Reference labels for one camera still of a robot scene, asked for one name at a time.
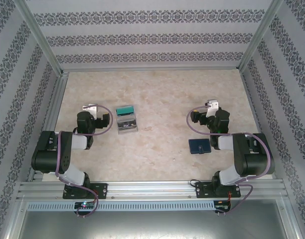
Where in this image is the dark blue card holder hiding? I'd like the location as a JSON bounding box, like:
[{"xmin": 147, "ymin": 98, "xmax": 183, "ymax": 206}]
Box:
[{"xmin": 188, "ymin": 138, "xmax": 211, "ymax": 155}]

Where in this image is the green card stack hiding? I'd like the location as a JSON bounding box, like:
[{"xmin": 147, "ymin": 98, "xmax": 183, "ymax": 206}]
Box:
[{"xmin": 117, "ymin": 106, "xmax": 135, "ymax": 117}]

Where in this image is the clear acrylic card box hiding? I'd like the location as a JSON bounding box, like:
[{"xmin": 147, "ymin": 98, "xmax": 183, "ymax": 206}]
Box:
[{"xmin": 115, "ymin": 105, "xmax": 139, "ymax": 135}]

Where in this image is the dark grey card stack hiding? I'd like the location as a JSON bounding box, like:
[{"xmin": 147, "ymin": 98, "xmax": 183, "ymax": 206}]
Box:
[{"xmin": 117, "ymin": 119, "xmax": 137, "ymax": 130}]

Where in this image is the grey metal panel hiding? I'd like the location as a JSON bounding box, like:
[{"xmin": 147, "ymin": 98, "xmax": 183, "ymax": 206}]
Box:
[{"xmin": 16, "ymin": 199, "xmax": 295, "ymax": 239}]

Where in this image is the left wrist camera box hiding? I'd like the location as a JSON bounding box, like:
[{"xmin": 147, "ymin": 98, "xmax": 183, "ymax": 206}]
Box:
[{"xmin": 82, "ymin": 103, "xmax": 98, "ymax": 118}]

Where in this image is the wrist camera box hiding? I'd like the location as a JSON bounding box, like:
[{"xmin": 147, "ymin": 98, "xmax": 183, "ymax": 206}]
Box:
[
  {"xmin": 206, "ymin": 99, "xmax": 220, "ymax": 118},
  {"xmin": 82, "ymin": 103, "xmax": 98, "ymax": 118}
]

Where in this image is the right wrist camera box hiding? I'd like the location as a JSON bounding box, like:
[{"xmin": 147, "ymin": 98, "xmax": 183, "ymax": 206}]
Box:
[{"xmin": 206, "ymin": 99, "xmax": 220, "ymax": 118}]

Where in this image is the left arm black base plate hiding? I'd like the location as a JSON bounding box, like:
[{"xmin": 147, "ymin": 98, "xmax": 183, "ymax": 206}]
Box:
[{"xmin": 62, "ymin": 183, "xmax": 109, "ymax": 200}]

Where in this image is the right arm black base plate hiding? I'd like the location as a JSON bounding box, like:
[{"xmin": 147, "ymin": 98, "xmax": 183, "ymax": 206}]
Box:
[{"xmin": 195, "ymin": 181, "xmax": 242, "ymax": 199}]

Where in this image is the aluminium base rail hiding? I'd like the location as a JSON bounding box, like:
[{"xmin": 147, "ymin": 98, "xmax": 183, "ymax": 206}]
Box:
[{"xmin": 17, "ymin": 180, "xmax": 289, "ymax": 200}]

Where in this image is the slotted grey cable duct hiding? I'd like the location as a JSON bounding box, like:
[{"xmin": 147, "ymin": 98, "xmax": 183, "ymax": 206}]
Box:
[{"xmin": 26, "ymin": 200, "xmax": 216, "ymax": 212}]

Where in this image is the aluminium frame post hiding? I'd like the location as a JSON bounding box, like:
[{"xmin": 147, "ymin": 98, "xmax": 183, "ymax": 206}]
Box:
[
  {"xmin": 24, "ymin": 0, "xmax": 68, "ymax": 77},
  {"xmin": 238, "ymin": 0, "xmax": 284, "ymax": 72}
]

